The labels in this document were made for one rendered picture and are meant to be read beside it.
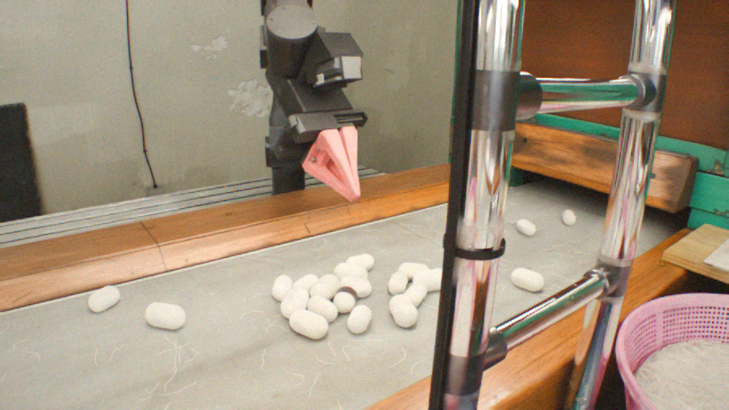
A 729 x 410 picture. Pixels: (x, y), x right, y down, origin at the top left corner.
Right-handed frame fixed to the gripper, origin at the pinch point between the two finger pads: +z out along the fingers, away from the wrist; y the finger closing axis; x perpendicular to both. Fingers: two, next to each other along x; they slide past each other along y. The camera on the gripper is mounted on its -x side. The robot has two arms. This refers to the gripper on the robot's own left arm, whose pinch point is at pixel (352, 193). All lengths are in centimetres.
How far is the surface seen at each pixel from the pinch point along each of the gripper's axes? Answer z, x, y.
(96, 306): 2.9, 5.9, -27.7
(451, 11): -106, 51, 134
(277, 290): 7.9, 1.3, -12.3
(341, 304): 11.9, -2.0, -8.7
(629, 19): -6.5, -22.5, 40.8
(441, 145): -68, 98, 134
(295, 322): 12.2, -2.4, -13.6
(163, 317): 7.2, 1.7, -22.9
